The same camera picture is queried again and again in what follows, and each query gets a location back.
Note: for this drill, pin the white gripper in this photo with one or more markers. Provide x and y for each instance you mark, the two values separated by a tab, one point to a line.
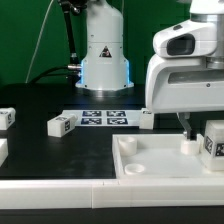
183	85

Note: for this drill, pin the white square tabletop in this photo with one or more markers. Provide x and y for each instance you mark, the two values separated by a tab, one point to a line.
145	156

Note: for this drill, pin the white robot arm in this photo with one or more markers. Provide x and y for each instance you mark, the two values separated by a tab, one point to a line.
105	70

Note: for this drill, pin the apriltag marker sheet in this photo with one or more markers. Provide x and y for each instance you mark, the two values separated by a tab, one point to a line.
113	118

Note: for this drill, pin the white block left edge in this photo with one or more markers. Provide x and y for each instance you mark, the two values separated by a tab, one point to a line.
3	150

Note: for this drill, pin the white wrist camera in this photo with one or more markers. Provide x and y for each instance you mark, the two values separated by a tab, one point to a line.
187	39

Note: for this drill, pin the white front fence rail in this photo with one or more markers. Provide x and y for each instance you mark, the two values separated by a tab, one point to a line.
49	194

